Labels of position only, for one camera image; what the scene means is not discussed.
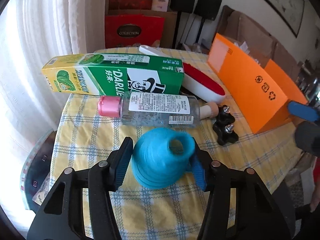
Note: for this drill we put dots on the brown cushioned sofa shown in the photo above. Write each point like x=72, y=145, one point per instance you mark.
x=239, y=28

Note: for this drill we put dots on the red white lint brush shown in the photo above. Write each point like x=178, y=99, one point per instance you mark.
x=199, y=84

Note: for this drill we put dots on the left black speaker on stand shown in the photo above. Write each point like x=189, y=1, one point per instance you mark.
x=180, y=6

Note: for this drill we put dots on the person's right hand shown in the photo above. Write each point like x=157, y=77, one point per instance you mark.
x=314, y=201

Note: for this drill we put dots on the black speaker on stand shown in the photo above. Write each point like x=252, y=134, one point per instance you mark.
x=180, y=6
x=207, y=10

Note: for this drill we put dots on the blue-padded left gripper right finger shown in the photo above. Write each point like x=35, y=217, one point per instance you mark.
x=239, y=206

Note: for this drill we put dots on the clear bottle pink cap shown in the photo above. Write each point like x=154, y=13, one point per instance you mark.
x=151, y=109

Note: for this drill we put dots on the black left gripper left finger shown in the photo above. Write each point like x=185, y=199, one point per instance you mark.
x=61, y=214

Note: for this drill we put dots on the orange cardboard box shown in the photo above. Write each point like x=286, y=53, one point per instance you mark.
x=262, y=94

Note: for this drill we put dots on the right black speaker on stand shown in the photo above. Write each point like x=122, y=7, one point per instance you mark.
x=207, y=10

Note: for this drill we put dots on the brown cardboard box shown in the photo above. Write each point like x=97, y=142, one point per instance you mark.
x=169, y=23

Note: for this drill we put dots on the black knob with screws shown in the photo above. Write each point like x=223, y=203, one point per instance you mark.
x=224, y=126

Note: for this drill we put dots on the green yellow toothpaste box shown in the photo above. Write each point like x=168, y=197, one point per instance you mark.
x=114, y=74

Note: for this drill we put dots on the red chocolate collection box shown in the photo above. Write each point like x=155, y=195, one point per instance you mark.
x=130, y=29

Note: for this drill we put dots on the white sheer curtain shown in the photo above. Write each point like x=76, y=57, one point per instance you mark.
x=33, y=32

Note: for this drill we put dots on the blue collapsible silicone funnel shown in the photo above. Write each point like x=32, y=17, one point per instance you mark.
x=161, y=156

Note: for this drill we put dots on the clear plastic storage bin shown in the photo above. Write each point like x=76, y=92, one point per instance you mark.
x=34, y=178

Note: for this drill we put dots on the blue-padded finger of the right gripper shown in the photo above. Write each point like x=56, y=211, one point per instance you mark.
x=305, y=112

